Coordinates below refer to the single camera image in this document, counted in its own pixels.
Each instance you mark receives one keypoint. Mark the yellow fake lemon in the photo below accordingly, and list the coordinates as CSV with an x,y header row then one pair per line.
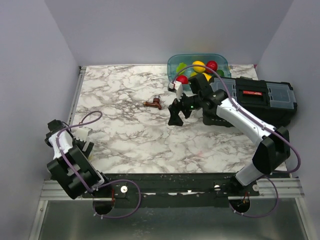
x,y
198,66

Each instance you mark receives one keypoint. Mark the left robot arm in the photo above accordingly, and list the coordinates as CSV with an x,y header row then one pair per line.
x,y
70,166

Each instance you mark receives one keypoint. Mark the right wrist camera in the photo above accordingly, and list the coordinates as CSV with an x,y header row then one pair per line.
x,y
177,88

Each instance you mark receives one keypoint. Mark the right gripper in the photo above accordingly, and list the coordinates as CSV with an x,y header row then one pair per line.
x,y
174,109

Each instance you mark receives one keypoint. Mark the black toolbox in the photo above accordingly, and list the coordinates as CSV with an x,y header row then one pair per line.
x,y
272,102

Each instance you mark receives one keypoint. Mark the green fake leaf fruit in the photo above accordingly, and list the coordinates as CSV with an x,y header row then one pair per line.
x,y
180,68

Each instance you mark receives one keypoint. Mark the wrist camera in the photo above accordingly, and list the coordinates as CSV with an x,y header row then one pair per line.
x,y
82,133
177,88

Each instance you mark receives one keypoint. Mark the teal plastic container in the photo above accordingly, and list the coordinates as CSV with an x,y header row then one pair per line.
x,y
174,61

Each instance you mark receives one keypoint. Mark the yellow fake mango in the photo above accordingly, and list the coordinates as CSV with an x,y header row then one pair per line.
x,y
207,76

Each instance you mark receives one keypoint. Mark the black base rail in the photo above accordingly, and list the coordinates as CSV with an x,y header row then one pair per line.
x,y
170,190

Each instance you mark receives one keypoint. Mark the brown toy faucet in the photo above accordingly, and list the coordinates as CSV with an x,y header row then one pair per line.
x,y
156,103

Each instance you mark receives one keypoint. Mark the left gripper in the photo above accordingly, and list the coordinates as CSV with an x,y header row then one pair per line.
x,y
87,149

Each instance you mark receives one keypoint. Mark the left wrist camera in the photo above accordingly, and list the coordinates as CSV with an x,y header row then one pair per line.
x,y
82,133

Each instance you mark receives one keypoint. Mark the red fake apple back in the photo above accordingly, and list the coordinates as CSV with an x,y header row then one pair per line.
x,y
212,65

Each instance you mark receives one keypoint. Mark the green fake lime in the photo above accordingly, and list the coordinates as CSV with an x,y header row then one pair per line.
x,y
220,72

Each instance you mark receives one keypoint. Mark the red fake apple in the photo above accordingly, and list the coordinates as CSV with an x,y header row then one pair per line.
x,y
212,65
182,79

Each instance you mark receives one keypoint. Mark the red fake apple front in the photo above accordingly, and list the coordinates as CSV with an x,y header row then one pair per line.
x,y
182,79

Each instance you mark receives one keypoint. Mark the aluminium frame rail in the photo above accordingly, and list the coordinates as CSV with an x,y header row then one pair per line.
x,y
52,191

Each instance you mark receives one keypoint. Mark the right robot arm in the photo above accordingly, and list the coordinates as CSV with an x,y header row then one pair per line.
x,y
272,143

